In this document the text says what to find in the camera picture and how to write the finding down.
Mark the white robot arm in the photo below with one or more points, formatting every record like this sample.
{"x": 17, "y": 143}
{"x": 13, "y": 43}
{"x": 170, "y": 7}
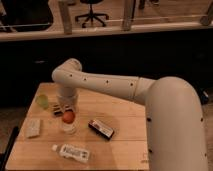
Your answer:
{"x": 174, "y": 116}

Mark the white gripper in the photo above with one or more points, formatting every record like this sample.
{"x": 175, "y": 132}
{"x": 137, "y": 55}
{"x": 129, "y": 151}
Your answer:
{"x": 67, "y": 98}

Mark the green plastic cup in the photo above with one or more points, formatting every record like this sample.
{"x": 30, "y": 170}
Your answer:
{"x": 42, "y": 101}

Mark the orange-red apple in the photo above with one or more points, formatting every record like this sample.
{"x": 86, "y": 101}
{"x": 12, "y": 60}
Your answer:
{"x": 68, "y": 117}

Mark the striped dark box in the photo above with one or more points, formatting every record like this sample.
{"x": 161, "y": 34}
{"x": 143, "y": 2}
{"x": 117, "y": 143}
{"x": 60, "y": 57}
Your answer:
{"x": 57, "y": 110}

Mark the black red snack box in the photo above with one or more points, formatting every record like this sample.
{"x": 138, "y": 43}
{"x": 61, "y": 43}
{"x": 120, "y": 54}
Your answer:
{"x": 101, "y": 128}

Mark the black office chair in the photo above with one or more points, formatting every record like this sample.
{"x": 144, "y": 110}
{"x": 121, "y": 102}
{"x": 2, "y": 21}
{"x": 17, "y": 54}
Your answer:
{"x": 91, "y": 15}

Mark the wooden table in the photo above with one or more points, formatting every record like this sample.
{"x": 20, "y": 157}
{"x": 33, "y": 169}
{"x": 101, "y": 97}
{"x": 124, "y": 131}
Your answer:
{"x": 125, "y": 151}

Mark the white sponge block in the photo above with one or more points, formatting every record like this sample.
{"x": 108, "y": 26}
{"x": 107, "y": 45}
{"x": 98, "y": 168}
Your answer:
{"x": 33, "y": 128}

